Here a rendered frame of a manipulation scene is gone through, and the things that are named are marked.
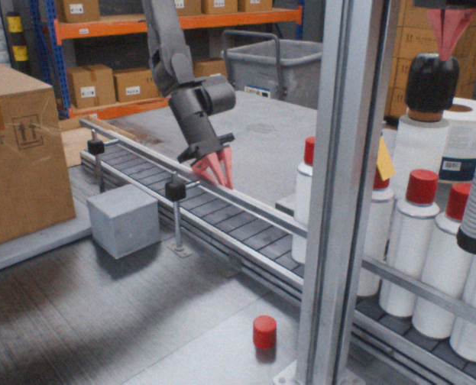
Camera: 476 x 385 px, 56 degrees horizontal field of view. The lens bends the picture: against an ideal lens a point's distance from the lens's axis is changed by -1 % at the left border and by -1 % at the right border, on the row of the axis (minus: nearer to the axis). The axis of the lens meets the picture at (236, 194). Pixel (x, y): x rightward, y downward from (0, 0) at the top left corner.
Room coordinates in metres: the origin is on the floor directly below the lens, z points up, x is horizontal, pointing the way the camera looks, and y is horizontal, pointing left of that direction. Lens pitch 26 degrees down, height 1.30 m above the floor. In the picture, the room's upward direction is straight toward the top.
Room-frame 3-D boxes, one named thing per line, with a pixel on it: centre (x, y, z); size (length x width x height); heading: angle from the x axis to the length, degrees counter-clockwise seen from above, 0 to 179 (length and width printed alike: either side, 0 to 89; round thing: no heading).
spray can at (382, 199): (0.54, -0.18, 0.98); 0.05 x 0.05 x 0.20
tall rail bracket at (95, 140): (0.95, 0.30, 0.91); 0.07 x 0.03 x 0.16; 133
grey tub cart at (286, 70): (3.36, -0.33, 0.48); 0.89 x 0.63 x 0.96; 144
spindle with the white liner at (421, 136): (0.78, -0.34, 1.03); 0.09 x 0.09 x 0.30
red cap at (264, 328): (0.48, -0.04, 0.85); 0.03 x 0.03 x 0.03
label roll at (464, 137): (1.00, -0.50, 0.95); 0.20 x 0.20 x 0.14
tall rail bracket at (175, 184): (0.73, 0.09, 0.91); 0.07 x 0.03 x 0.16; 133
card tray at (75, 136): (1.27, 0.49, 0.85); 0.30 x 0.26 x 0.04; 43
